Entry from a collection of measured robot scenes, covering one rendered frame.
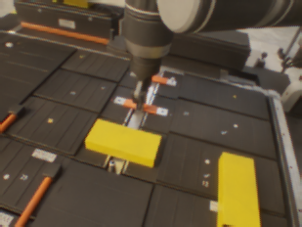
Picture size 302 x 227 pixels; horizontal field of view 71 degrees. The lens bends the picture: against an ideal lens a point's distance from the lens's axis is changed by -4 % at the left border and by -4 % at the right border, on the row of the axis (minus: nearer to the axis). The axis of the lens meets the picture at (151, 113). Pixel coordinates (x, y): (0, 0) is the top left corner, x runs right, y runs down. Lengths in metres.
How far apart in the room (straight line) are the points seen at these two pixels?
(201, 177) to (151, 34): 0.32
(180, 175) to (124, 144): 0.14
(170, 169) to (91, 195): 0.17
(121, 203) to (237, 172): 0.25
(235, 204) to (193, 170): 0.11
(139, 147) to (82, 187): 0.15
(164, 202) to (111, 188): 0.11
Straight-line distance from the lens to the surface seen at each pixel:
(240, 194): 0.49
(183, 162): 0.52
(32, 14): 1.05
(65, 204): 0.46
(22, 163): 0.54
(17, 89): 0.71
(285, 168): 0.65
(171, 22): 0.31
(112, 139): 0.51
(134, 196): 0.46
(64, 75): 0.74
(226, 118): 0.66
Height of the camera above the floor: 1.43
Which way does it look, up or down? 44 degrees down
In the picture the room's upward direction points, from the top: 9 degrees clockwise
